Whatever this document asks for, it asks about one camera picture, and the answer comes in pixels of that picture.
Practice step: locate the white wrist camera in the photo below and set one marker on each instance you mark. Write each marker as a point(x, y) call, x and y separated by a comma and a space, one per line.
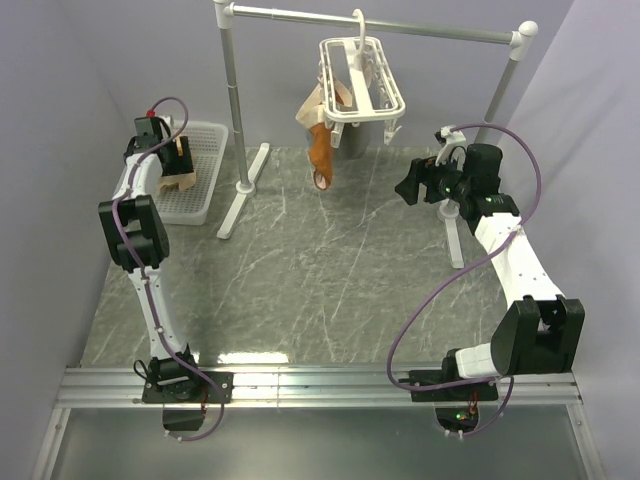
point(161, 120)
point(449, 138)

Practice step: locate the white clip drying hanger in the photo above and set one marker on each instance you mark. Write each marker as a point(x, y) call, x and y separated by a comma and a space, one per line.
point(377, 97)

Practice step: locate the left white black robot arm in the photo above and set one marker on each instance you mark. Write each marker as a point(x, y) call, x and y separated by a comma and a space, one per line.
point(138, 243)

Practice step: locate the orange underwear on hanger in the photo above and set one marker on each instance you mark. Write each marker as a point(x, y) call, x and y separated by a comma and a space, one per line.
point(320, 154)

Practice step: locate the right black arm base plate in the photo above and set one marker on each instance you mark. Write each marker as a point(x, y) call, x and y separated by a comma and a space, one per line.
point(421, 378)

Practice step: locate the beige underwear shorts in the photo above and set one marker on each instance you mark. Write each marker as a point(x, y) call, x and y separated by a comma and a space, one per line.
point(182, 182)

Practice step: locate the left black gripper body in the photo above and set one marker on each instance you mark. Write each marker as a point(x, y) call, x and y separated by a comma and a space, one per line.
point(178, 164)

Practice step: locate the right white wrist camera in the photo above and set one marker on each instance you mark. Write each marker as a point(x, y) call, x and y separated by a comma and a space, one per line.
point(449, 138)

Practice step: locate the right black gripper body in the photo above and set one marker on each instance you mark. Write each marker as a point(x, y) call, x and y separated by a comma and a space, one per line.
point(444, 183)

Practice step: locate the white perforated plastic basket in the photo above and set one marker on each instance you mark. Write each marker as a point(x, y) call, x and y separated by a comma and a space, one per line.
point(182, 199)

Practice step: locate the aluminium mounting rail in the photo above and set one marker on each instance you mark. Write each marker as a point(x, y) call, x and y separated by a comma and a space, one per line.
point(291, 386)

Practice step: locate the white metal clothes rack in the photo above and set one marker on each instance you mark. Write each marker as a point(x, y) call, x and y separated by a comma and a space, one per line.
point(518, 41)

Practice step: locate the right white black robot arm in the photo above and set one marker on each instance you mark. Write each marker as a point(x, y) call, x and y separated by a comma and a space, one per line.
point(539, 334)

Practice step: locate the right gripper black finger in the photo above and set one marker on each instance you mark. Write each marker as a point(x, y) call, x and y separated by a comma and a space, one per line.
point(407, 190)
point(416, 174)

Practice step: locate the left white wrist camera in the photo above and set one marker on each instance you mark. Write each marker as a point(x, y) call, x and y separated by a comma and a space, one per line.
point(161, 120)

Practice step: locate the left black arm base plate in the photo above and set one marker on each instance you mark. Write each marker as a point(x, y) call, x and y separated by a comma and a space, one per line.
point(191, 391)

